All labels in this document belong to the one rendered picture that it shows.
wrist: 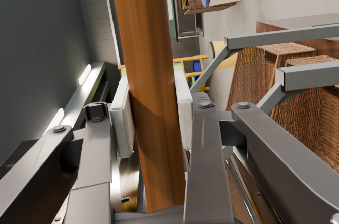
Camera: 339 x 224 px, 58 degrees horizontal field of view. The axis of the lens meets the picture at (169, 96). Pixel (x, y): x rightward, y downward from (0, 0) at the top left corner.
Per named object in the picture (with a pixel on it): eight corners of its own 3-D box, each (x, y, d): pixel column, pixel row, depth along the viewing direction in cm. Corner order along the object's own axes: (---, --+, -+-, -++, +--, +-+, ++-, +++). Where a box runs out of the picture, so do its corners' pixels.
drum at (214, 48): (252, 60, 396) (209, 65, 395) (252, 33, 383) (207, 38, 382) (262, 68, 364) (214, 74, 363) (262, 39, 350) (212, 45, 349)
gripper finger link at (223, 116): (196, 125, 15) (259, 118, 15) (187, 92, 19) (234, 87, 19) (199, 153, 15) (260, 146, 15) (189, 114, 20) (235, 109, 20)
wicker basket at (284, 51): (315, 160, 132) (251, 167, 131) (268, 114, 186) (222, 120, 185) (318, 47, 117) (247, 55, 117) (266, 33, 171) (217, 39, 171)
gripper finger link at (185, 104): (178, 101, 16) (192, 99, 16) (172, 69, 23) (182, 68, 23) (183, 152, 17) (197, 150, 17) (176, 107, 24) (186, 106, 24)
